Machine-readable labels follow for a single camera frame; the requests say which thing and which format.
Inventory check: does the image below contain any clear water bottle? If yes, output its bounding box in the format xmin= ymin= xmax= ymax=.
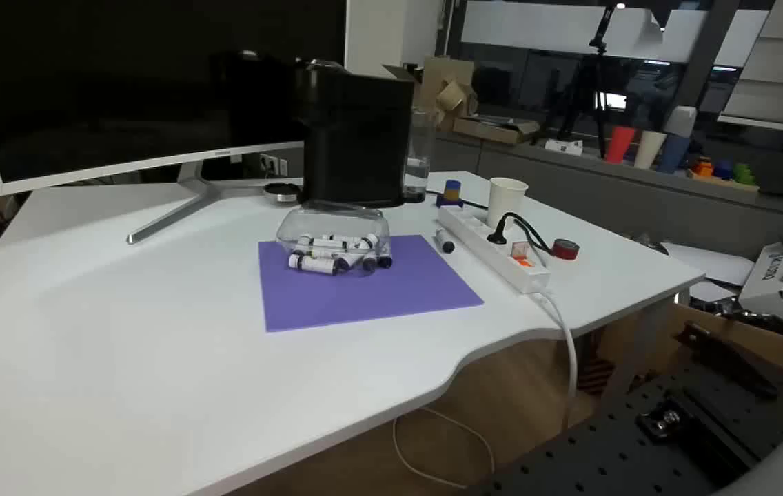
xmin=403 ymin=107 xmax=438 ymax=195

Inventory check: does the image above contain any purple paper mat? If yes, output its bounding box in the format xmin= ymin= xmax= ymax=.
xmin=257 ymin=231 xmax=485 ymax=336

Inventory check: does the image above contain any white power strip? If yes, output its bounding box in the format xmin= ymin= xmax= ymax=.
xmin=434 ymin=208 xmax=552 ymax=297

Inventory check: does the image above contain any black coffee machine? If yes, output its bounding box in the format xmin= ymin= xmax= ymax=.
xmin=293 ymin=59 xmax=417 ymax=209

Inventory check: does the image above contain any white paper cup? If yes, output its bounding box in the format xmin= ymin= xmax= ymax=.
xmin=485 ymin=173 xmax=533 ymax=231

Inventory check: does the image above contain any small metal dish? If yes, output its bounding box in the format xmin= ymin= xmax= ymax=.
xmin=263 ymin=180 xmax=304 ymax=204

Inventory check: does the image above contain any brown cardboard box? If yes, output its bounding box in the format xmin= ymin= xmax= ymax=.
xmin=414 ymin=56 xmax=482 ymax=128

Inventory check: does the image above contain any white monitor stand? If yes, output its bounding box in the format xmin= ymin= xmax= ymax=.
xmin=124 ymin=164 xmax=221 ymax=249

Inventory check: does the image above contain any grey low cabinet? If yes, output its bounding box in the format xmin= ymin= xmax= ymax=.
xmin=430 ymin=132 xmax=783 ymax=260

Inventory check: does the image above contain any red plastic cup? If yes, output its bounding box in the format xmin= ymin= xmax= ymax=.
xmin=603 ymin=125 xmax=639 ymax=169

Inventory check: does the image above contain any white plastic cup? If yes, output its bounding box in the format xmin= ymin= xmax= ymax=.
xmin=635 ymin=128 xmax=668 ymax=173

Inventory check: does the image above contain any blue plastic cup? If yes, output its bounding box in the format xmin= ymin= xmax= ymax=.
xmin=656 ymin=132 xmax=693 ymax=176

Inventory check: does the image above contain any black optical breadboard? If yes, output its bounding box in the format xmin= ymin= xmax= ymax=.
xmin=472 ymin=374 xmax=783 ymax=496

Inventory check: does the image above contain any white framed curved monitor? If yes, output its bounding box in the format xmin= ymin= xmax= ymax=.
xmin=0 ymin=0 xmax=350 ymax=201

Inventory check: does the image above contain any grey plastic cup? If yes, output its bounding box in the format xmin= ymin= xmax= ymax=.
xmin=665 ymin=106 xmax=700 ymax=142

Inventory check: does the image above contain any black plug with cable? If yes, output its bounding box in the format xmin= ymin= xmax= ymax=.
xmin=485 ymin=209 xmax=559 ymax=263

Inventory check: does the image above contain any white power strip cable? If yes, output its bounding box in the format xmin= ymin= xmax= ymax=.
xmin=530 ymin=286 xmax=581 ymax=407

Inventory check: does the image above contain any white cable loop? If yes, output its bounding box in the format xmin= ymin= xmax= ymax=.
xmin=390 ymin=403 xmax=498 ymax=494

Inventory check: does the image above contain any black camera tripod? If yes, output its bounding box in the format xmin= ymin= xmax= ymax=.
xmin=581 ymin=0 xmax=635 ymax=159

